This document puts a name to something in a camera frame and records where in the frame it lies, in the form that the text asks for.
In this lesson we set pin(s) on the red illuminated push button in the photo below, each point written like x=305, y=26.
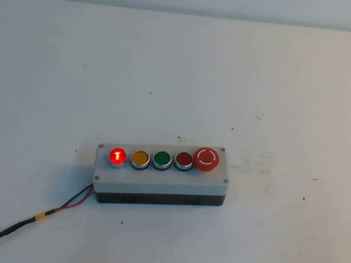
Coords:
x=117, y=156

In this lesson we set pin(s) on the yellow push button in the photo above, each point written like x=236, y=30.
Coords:
x=140, y=158

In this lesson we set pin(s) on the grey button control box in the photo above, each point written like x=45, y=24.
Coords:
x=155, y=181

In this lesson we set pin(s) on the green push button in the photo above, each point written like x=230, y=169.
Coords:
x=162, y=158

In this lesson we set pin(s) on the dark red push button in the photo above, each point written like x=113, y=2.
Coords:
x=184, y=159

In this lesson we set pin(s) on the red emergency stop mushroom button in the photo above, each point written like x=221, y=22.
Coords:
x=206, y=157

